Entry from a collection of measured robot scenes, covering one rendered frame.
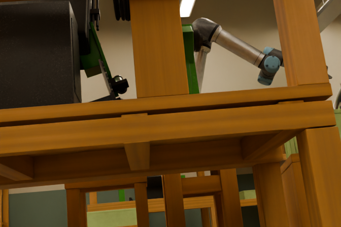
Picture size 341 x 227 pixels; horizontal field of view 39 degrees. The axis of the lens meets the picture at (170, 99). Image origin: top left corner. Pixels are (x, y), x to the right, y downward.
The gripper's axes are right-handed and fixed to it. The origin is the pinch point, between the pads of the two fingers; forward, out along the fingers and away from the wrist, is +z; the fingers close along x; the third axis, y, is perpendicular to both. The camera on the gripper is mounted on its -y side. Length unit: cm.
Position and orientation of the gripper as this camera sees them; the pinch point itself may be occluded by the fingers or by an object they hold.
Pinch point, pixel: (329, 78)
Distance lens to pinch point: 256.0
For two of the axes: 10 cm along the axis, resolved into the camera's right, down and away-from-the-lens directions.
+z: 9.3, 3.3, -1.7
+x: 3.3, -4.9, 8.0
